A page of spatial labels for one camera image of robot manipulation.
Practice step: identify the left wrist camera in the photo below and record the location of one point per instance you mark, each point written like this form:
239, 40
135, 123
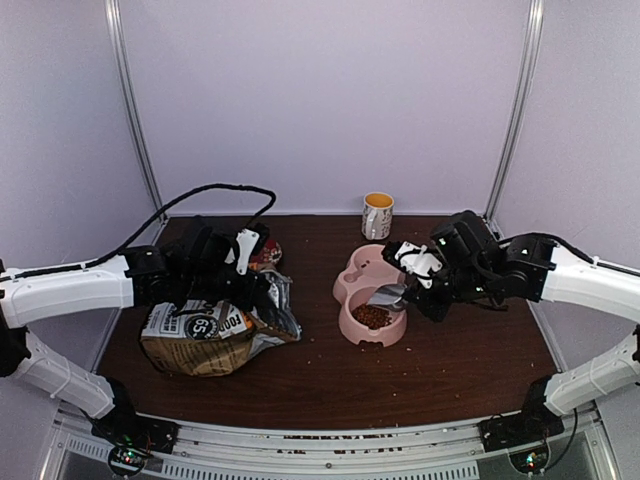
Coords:
246, 243

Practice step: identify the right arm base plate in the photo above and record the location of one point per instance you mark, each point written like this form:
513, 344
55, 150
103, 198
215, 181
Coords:
507, 431

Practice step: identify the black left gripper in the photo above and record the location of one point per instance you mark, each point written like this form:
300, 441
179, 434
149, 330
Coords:
256, 286

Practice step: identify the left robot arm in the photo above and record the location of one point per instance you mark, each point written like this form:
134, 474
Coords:
205, 264

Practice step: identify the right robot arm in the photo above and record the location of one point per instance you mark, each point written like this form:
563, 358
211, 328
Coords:
465, 262

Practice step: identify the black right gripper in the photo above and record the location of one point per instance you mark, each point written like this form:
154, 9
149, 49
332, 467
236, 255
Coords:
435, 311

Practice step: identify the pink double pet bowl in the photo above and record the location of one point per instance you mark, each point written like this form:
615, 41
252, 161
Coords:
365, 272

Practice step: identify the aluminium wall post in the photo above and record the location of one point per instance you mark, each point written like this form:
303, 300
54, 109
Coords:
527, 69
116, 33

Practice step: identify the metal food scoop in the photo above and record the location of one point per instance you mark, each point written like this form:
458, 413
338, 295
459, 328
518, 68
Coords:
389, 297

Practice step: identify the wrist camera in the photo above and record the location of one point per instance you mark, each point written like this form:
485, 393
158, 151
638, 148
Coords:
246, 243
413, 260

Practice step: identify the right aluminium wall post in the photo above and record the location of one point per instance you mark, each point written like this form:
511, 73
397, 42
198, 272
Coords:
527, 69

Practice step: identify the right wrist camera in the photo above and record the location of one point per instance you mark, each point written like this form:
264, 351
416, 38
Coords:
413, 260

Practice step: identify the left aluminium wall post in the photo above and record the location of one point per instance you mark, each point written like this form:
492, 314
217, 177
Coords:
116, 33

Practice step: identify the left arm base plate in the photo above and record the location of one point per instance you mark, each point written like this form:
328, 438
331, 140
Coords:
146, 435

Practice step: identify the small patterned cup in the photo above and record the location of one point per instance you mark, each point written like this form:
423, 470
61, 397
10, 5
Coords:
271, 253

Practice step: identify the brown kibble pet food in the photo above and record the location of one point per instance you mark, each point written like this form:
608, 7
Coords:
371, 316

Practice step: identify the floral mug yellow inside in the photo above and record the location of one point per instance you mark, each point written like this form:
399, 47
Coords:
377, 216

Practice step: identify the brown pet food bag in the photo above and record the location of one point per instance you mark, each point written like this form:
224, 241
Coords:
206, 340

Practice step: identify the aluminium front rail frame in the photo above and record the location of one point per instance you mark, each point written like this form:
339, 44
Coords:
450, 450

